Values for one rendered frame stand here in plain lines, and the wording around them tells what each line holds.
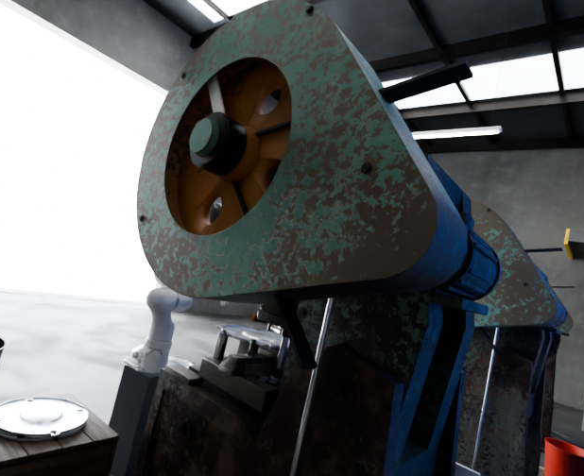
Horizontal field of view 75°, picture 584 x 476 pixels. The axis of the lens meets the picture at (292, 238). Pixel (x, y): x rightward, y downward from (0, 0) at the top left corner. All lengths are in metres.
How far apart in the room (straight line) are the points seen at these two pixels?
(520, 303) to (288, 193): 1.77
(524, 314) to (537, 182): 5.94
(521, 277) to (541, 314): 0.21
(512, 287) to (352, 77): 1.78
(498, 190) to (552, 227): 1.13
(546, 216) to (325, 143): 7.29
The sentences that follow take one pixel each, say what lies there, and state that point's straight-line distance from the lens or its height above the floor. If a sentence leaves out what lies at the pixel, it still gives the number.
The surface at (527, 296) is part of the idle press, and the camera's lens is 2.38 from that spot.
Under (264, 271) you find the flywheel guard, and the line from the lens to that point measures 0.82.
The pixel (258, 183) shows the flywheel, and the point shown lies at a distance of 1.01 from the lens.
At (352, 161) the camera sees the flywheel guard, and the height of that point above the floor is 1.28.
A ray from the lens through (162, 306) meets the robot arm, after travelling 1.85.
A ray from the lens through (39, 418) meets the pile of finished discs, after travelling 1.64.
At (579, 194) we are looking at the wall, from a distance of 8.05.
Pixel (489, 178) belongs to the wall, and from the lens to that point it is 8.37.
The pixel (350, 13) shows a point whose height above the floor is 4.30.
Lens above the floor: 1.04
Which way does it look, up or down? 5 degrees up
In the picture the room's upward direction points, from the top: 13 degrees clockwise
